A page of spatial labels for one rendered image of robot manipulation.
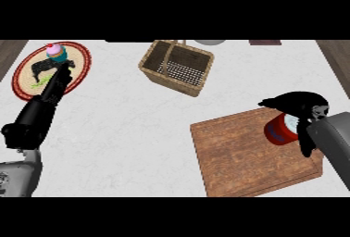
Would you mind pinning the pink and teal cupcake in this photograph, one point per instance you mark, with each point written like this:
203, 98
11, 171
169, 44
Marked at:
56, 52

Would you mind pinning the dark red flat object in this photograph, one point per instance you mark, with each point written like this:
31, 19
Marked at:
265, 42

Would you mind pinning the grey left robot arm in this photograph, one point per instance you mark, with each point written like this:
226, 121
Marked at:
21, 176

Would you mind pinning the oval red-rimmed placemat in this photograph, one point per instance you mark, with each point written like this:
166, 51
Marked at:
27, 80

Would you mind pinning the brown wicker basket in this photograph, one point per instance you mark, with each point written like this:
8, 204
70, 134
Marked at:
181, 66

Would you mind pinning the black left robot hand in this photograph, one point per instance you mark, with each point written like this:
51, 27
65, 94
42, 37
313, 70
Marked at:
34, 120

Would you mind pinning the brown wooden cutting board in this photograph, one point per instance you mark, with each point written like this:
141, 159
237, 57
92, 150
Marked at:
241, 157

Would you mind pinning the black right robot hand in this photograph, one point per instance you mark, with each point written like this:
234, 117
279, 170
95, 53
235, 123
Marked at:
299, 102

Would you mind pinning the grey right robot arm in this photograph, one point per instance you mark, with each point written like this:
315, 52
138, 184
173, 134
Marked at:
336, 145

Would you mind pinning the grey round object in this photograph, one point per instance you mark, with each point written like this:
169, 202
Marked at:
210, 42

